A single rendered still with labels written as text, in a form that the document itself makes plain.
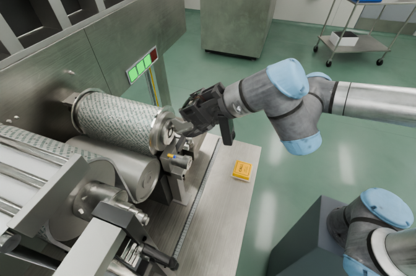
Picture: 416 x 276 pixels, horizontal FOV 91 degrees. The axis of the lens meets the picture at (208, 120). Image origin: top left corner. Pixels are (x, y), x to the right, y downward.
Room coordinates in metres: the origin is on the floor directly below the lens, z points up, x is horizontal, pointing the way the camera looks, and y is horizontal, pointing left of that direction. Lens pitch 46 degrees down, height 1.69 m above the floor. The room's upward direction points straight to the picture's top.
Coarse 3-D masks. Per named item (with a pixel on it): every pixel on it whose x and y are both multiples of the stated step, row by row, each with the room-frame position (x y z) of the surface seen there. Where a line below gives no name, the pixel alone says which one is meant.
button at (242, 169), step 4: (236, 160) 0.50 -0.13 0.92; (236, 164) 0.49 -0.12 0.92; (240, 164) 0.49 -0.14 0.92; (244, 164) 0.49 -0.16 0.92; (248, 164) 0.49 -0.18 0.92; (236, 168) 0.46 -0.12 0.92; (240, 168) 0.46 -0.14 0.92; (244, 168) 0.46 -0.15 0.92; (248, 168) 0.46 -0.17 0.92; (236, 172) 0.45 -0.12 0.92; (240, 172) 0.45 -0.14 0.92; (244, 172) 0.45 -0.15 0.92; (248, 172) 0.45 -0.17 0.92; (236, 176) 0.44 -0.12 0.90; (240, 176) 0.43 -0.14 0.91; (244, 176) 0.43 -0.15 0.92; (248, 176) 0.43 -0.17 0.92
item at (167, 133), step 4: (168, 120) 0.40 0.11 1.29; (164, 124) 0.38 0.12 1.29; (168, 124) 0.38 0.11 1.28; (172, 124) 0.40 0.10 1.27; (164, 128) 0.37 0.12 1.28; (168, 128) 0.38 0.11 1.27; (172, 128) 0.40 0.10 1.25; (160, 132) 0.36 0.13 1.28; (164, 132) 0.36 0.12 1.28; (168, 132) 0.38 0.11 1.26; (172, 132) 0.39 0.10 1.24; (160, 136) 0.36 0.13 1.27; (164, 136) 0.36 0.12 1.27; (168, 136) 0.38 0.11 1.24; (172, 136) 0.39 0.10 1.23; (160, 140) 0.35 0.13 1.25; (164, 140) 0.35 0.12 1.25; (168, 140) 0.37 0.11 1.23; (164, 144) 0.35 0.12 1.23
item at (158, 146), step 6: (78, 108) 0.44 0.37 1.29; (162, 114) 0.40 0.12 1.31; (168, 114) 0.41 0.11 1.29; (174, 114) 0.44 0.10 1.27; (78, 120) 0.42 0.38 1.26; (162, 120) 0.38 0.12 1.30; (156, 126) 0.36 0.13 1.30; (162, 126) 0.37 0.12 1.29; (156, 132) 0.35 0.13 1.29; (156, 138) 0.34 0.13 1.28; (156, 144) 0.33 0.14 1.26; (162, 144) 0.36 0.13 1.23; (162, 150) 0.35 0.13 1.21
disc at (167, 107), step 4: (164, 108) 0.41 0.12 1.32; (168, 108) 0.43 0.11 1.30; (172, 108) 0.45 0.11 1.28; (160, 112) 0.39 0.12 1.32; (164, 112) 0.41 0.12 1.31; (156, 116) 0.38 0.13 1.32; (160, 116) 0.39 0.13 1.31; (156, 120) 0.37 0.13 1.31; (152, 124) 0.36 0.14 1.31; (156, 124) 0.37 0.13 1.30; (152, 128) 0.35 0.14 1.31; (152, 132) 0.35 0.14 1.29; (152, 136) 0.34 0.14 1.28; (152, 140) 0.34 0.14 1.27; (152, 144) 0.33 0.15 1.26; (152, 148) 0.33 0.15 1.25; (152, 152) 0.32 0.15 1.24; (156, 152) 0.34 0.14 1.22; (160, 152) 0.35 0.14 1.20
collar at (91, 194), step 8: (88, 184) 0.17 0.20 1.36; (96, 184) 0.17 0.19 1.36; (104, 184) 0.17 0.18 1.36; (80, 192) 0.15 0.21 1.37; (88, 192) 0.15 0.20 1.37; (96, 192) 0.15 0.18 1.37; (104, 192) 0.15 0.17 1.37; (112, 192) 0.15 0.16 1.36; (120, 192) 0.16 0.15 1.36; (80, 200) 0.14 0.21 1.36; (88, 200) 0.14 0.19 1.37; (96, 200) 0.14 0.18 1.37; (104, 200) 0.14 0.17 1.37; (112, 200) 0.14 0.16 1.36; (72, 208) 0.13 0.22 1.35; (80, 208) 0.13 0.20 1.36; (88, 208) 0.13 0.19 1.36; (80, 216) 0.12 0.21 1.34; (88, 216) 0.12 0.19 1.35
